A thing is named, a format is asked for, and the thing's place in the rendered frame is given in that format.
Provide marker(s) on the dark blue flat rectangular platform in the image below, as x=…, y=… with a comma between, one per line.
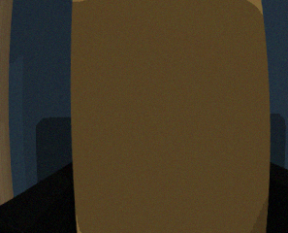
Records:
x=40, y=93

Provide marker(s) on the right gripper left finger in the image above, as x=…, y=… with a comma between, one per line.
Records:
x=46, y=207

